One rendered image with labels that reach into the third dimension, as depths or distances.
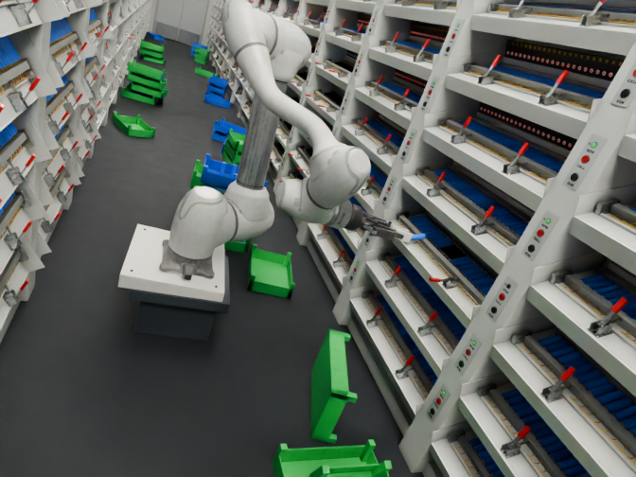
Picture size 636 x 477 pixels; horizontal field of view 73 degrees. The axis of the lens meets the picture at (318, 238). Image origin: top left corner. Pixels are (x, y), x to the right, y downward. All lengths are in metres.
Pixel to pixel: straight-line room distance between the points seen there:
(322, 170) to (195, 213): 0.54
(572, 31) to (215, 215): 1.10
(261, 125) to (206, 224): 0.38
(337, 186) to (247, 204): 0.58
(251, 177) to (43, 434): 0.94
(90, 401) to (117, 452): 0.18
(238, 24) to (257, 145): 0.38
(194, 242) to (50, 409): 0.60
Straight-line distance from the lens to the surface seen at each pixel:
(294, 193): 1.12
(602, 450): 1.13
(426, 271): 1.47
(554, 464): 1.26
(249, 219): 1.55
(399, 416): 1.64
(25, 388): 1.48
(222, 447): 1.37
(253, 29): 1.37
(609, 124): 1.15
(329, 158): 1.03
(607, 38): 1.25
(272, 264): 2.20
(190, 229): 1.45
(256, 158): 1.53
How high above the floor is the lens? 1.08
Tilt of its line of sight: 24 degrees down
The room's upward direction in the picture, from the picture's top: 20 degrees clockwise
